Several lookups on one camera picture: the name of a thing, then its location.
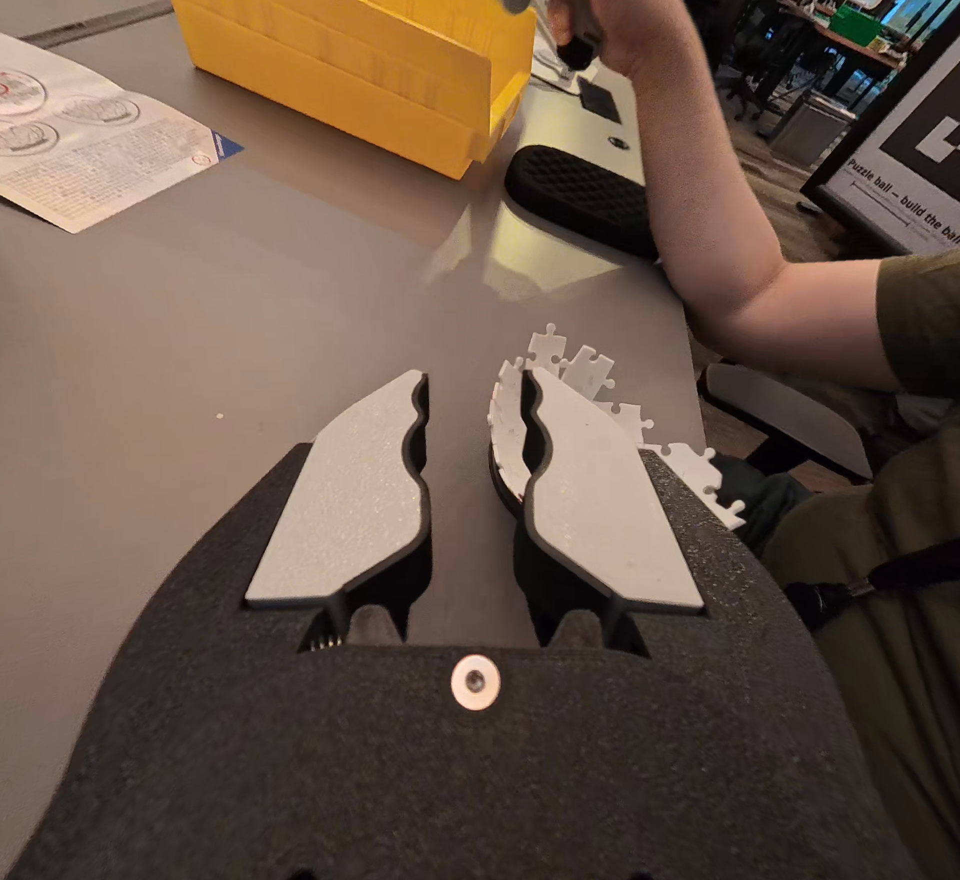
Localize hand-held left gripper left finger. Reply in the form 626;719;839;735
244;369;434;611

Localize yellow plastic bin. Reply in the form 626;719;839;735
142;0;538;180

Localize person's right forearm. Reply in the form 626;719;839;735
628;33;901;390

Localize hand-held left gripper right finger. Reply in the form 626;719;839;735
517;367;707;615

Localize white half puzzle ball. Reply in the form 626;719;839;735
487;324;747;530

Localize black ball stand ring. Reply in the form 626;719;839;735
487;445;526;517

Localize black mesh armrest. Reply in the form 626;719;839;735
504;144;661;259

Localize white printed sign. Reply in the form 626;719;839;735
801;33;960;255

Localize white instruction leaflet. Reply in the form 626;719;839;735
0;33;245;235

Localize dark blue trousers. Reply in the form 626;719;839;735
712;454;815;559

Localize dark desk socket plate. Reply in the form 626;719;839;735
576;76;622;124

